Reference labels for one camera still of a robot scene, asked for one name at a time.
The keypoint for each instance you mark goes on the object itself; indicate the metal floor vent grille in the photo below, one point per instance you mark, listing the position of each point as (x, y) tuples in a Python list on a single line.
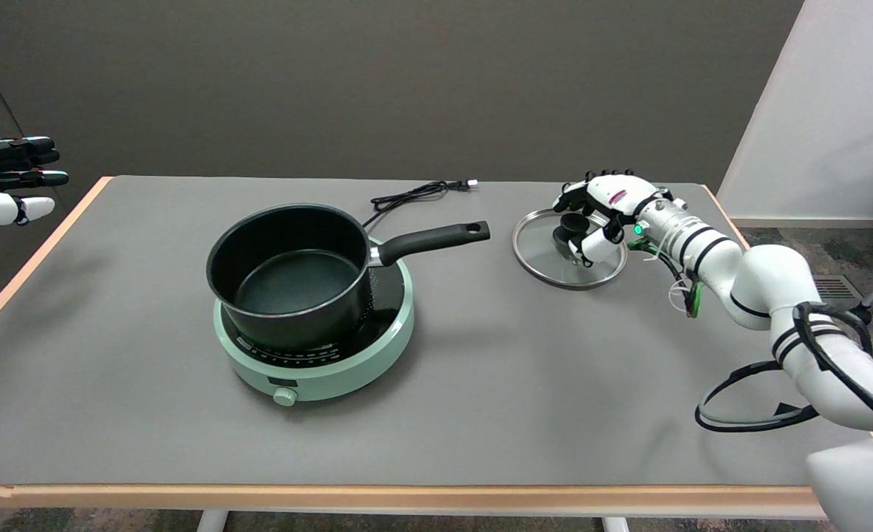
[(839, 288)]

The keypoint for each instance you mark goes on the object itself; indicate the glass pot lid black knob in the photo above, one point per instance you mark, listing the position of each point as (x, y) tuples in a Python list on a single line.
[(543, 258)]

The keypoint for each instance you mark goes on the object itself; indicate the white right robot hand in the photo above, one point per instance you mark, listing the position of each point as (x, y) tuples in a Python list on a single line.
[(621, 193)]

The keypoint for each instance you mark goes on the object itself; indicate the white table leg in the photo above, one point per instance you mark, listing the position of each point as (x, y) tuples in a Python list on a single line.
[(211, 522), (615, 524)]

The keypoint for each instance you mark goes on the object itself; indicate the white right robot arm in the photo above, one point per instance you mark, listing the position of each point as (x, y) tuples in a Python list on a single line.
[(765, 284)]

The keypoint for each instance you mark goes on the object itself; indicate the mint green induction cooker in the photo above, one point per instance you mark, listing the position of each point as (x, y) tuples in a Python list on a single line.
[(333, 380)]

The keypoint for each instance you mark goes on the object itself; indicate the grey table mat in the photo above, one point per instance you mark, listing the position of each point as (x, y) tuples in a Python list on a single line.
[(481, 406)]

